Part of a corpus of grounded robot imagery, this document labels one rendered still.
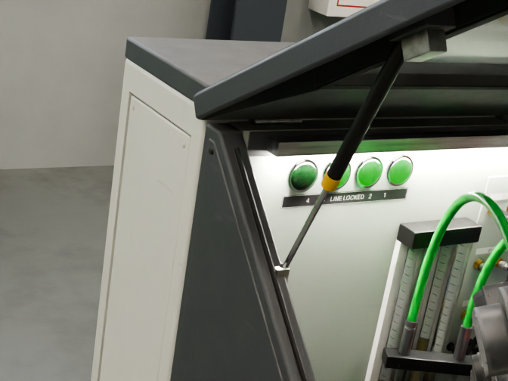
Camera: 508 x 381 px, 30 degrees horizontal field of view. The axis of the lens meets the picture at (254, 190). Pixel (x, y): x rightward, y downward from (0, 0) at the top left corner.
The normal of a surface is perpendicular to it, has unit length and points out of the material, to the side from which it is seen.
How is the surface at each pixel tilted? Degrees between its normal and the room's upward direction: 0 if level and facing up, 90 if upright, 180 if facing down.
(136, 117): 90
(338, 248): 90
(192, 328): 90
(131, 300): 90
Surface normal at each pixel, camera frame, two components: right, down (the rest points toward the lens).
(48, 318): 0.15, -0.93
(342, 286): 0.50, 0.37
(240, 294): -0.85, 0.05
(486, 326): -0.24, -0.52
